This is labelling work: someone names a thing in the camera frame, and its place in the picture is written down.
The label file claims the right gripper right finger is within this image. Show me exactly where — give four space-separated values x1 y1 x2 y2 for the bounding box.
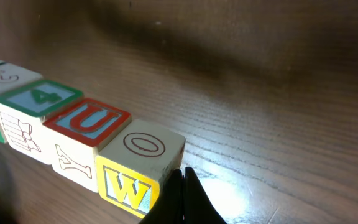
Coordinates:
183 167 226 224

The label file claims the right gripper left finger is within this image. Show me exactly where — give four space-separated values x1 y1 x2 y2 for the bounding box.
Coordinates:
139 169 183 224

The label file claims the yellow top wooden block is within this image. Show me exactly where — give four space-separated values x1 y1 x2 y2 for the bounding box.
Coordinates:
96 119 186 218

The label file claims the blue sided wooden block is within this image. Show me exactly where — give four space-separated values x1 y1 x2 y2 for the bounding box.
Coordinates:
43 98 132 192

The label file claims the gift picture wooden block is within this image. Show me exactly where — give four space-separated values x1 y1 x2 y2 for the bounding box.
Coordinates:
0 79 84 165

